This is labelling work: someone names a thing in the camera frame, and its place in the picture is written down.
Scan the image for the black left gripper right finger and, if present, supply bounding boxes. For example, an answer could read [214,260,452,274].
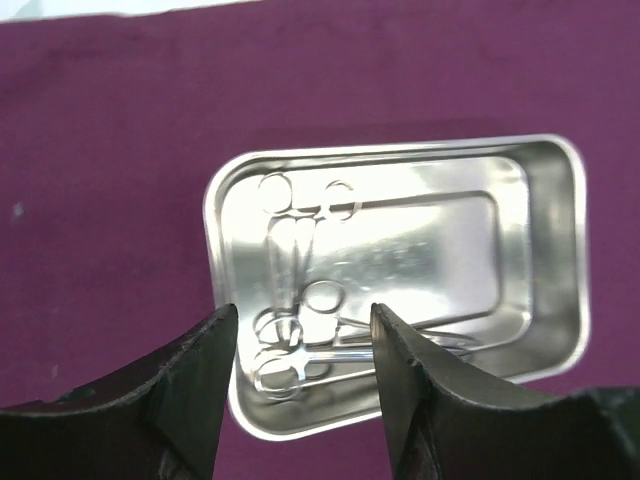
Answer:
[371,304,639,479]

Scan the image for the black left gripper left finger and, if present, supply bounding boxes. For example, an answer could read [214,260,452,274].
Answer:
[1,304,238,479]

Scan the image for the steel surgical scissors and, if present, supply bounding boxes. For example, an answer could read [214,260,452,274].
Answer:
[252,279,481,401]

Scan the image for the stainless steel instrument tray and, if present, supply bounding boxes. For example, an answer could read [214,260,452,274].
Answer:
[203,134,591,441]

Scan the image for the purple surgical cloth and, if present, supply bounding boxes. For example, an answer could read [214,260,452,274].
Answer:
[0,0,640,480]

